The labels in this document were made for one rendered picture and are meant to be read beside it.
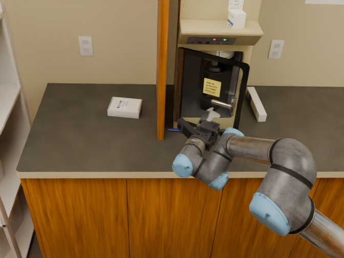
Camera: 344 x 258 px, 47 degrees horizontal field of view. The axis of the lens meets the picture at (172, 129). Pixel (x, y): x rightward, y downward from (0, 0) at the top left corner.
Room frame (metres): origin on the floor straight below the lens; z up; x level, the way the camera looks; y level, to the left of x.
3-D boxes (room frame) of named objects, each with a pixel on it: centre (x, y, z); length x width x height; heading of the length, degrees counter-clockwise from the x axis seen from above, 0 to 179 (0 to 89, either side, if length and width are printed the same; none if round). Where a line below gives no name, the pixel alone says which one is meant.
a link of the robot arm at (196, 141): (1.08, -0.09, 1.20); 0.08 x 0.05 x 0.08; 68
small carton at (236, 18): (1.47, -0.23, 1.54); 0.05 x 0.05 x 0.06; 20
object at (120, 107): (1.63, 0.25, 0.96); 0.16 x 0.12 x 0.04; 86
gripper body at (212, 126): (1.15, -0.12, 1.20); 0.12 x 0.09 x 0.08; 158
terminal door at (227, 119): (1.44, -0.16, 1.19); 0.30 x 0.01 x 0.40; 68
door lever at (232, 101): (1.39, -0.21, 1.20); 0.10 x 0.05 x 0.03; 68
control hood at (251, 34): (1.46, -0.17, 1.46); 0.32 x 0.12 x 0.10; 95
